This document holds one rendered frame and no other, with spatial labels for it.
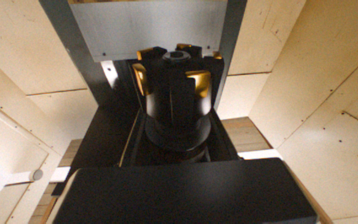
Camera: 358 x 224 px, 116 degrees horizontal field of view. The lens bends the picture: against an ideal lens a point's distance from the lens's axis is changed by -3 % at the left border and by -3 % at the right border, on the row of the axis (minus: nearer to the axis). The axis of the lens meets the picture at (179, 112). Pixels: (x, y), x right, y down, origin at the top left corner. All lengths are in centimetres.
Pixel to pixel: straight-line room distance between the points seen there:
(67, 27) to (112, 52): 16
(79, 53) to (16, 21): 56
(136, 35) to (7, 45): 88
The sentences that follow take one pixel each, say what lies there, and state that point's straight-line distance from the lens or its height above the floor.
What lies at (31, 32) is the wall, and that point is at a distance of 112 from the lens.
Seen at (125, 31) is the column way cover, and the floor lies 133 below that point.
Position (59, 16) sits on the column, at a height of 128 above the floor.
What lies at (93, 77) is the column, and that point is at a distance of 65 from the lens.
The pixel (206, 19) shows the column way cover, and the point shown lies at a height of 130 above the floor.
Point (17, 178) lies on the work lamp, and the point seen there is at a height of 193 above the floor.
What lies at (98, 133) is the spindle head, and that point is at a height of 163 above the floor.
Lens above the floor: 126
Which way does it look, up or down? 43 degrees up
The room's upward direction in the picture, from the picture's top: 180 degrees clockwise
